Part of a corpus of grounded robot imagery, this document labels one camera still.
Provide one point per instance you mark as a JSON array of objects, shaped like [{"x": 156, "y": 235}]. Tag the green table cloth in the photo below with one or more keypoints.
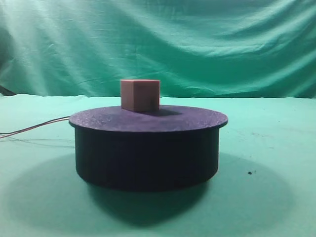
[{"x": 265, "y": 186}]

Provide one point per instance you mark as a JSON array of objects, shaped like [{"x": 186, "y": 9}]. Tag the pink cube-shaped block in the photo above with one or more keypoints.
[{"x": 140, "y": 95}]

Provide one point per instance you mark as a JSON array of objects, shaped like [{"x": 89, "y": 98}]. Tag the black round turntable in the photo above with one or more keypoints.
[{"x": 173, "y": 148}]

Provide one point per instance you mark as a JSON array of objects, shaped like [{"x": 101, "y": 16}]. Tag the green backdrop cloth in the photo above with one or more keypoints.
[{"x": 196, "y": 48}]

